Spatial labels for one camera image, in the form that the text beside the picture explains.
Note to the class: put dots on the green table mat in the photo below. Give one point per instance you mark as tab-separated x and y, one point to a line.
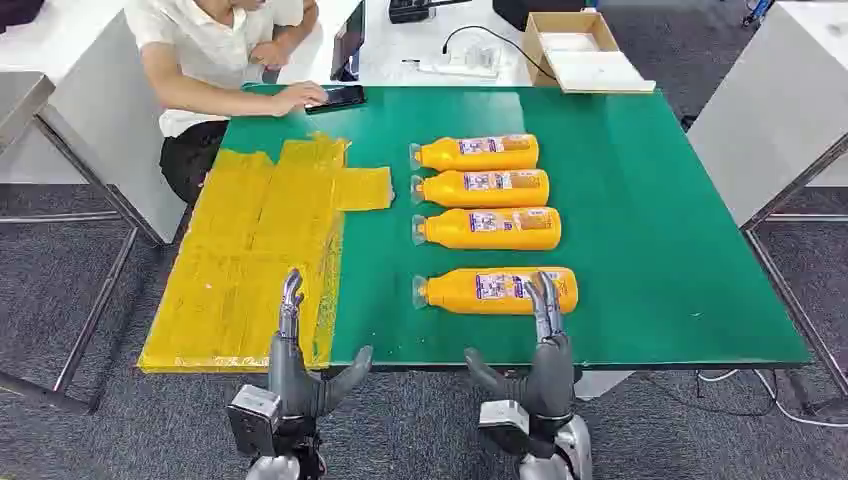
662	232

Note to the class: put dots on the yellow sheet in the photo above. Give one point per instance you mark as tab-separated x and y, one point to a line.
245	265

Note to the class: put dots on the white foam sheet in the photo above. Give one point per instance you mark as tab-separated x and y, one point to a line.
596	69

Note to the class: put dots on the person's left hand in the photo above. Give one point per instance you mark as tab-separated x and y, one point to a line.
270	54

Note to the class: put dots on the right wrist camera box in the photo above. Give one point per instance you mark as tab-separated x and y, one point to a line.
503	424

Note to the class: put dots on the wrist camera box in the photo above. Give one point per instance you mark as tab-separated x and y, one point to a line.
503	424
253	420

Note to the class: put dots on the white power strip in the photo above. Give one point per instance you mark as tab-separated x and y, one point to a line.
457	66

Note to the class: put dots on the open cardboard box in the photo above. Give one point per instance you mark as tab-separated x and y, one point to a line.
536	53

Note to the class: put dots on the black smartphone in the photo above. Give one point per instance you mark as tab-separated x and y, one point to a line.
339	98

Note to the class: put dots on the orange detergent bottle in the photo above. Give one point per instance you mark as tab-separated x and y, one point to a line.
477	154
493	230
464	295
487	189

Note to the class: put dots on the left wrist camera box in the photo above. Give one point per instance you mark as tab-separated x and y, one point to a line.
253	420

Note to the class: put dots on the robot right arm silver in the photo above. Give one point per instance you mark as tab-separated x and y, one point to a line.
570	450

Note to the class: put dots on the grey metal table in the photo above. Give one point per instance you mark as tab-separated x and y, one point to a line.
20	99

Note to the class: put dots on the black device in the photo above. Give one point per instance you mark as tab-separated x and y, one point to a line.
411	10

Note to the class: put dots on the white side table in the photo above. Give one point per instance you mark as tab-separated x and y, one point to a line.
99	112
768	112

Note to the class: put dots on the robot left arm silver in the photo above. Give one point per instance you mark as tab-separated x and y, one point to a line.
291	457

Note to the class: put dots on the dark monitor screen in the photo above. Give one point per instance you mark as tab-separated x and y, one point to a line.
348	43

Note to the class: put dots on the person's right hand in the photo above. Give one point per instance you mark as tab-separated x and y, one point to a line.
298	96

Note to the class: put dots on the person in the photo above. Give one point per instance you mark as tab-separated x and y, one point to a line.
199	46

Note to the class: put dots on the robot right hand grey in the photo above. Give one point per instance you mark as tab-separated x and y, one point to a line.
550	378

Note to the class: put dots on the robot left hand grey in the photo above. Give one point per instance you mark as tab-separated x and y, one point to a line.
295	378

